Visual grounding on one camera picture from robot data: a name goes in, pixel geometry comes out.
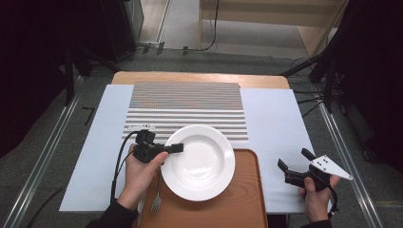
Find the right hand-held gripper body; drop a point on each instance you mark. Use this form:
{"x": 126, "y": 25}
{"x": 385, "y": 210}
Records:
{"x": 328, "y": 166}

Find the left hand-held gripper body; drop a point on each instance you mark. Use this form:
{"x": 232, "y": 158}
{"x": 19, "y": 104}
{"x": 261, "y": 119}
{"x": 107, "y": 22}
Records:
{"x": 144, "y": 148}

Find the white deep plate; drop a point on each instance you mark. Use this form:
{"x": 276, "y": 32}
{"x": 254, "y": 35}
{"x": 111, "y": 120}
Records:
{"x": 198, "y": 163}

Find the silver fork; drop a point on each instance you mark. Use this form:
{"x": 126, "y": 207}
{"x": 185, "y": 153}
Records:
{"x": 156, "y": 202}

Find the brown wooden tray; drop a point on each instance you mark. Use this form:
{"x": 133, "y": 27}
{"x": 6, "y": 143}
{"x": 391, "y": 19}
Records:
{"x": 221, "y": 212}

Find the person's left hand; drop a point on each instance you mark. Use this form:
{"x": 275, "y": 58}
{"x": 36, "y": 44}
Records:
{"x": 139, "y": 177}

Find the person's right hand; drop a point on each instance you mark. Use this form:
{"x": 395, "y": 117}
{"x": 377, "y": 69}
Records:
{"x": 315, "y": 204}

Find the white table cover sheet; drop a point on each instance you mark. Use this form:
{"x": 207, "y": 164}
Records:
{"x": 272, "y": 126}

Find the striped woven placemat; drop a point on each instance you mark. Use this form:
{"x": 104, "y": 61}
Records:
{"x": 187, "y": 98}

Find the black metal stand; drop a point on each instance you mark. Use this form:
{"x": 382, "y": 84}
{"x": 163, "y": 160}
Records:
{"x": 329, "y": 88}
{"x": 69, "y": 82}

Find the dark cabinet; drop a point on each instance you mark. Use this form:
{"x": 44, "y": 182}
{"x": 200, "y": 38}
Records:
{"x": 123, "y": 25}

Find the light wooden furniture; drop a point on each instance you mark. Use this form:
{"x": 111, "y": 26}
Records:
{"x": 263, "y": 12}

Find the metal floor rail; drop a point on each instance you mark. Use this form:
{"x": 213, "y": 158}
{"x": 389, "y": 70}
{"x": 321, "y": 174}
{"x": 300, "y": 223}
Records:
{"x": 47, "y": 152}
{"x": 348, "y": 158}

